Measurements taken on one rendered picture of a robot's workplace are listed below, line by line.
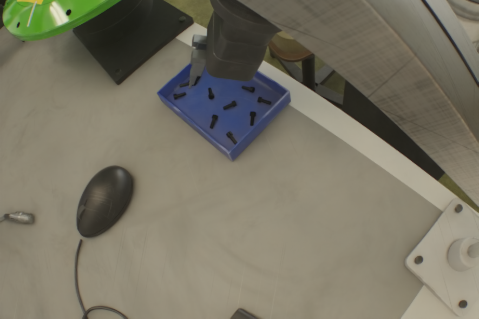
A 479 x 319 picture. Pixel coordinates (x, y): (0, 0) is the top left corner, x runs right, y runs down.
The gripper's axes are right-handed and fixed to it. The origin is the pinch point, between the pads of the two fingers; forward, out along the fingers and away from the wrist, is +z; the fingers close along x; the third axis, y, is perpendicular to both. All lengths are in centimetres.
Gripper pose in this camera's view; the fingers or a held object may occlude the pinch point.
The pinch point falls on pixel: (189, 84)
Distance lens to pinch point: 40.5
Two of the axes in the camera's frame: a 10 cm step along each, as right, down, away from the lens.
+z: -3.2, 4.6, 8.3
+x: -0.5, -8.8, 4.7
